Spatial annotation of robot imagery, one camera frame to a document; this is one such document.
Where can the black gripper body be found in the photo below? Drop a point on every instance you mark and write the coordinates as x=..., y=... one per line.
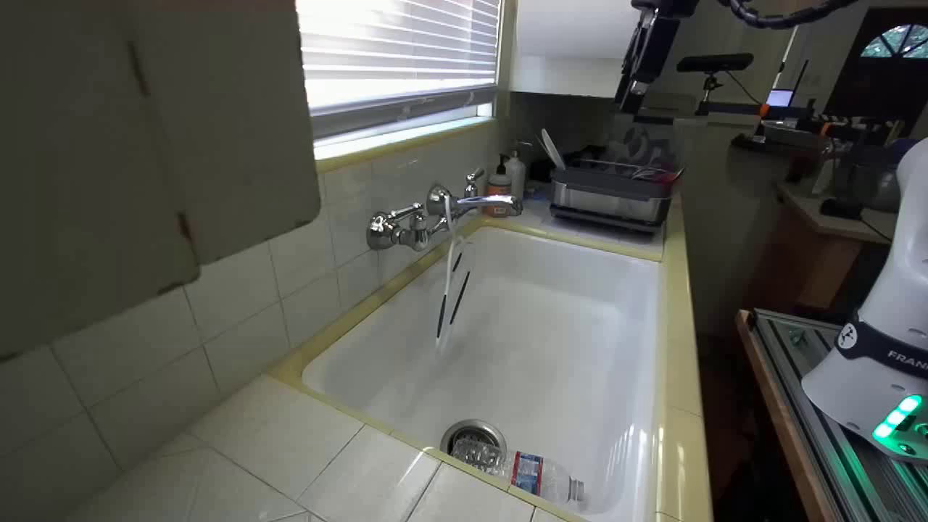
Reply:
x=650, y=44

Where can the clear plastic clothes hanger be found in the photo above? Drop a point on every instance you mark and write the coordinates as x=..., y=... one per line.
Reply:
x=450, y=291

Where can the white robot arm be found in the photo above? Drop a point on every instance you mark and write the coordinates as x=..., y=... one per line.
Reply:
x=873, y=378

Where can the white upper cabinet right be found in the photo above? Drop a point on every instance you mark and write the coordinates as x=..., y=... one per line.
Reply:
x=572, y=47

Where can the white ceramic sink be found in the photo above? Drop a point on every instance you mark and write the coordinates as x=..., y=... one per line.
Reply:
x=548, y=343

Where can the metal sink drain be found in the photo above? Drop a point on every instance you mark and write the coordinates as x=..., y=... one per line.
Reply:
x=476, y=444

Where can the small plastic bottle in sink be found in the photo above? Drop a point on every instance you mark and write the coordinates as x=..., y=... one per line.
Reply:
x=547, y=480

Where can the beige upper cabinet left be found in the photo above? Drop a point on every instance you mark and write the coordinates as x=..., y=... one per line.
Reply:
x=138, y=144

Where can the black dish drying rack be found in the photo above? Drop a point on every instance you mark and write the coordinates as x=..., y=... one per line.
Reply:
x=627, y=195

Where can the white dish soap bottle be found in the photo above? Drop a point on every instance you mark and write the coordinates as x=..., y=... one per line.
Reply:
x=517, y=176

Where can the soap pump bottle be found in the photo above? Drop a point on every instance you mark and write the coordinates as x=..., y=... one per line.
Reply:
x=496, y=185

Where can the white window blinds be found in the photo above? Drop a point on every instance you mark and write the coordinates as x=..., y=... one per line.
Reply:
x=385, y=63

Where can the camera on tripod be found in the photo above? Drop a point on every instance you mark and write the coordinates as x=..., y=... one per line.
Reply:
x=714, y=66

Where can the chrome wall faucet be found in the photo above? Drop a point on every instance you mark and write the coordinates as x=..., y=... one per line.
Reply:
x=419, y=221

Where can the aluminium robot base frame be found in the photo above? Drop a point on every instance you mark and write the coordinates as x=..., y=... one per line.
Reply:
x=837, y=473

